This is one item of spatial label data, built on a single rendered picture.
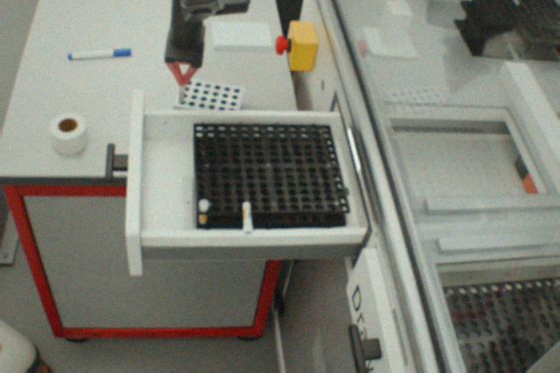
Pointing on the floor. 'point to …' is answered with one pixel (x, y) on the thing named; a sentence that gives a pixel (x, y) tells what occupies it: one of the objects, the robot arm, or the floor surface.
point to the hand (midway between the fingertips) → (182, 80)
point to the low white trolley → (105, 73)
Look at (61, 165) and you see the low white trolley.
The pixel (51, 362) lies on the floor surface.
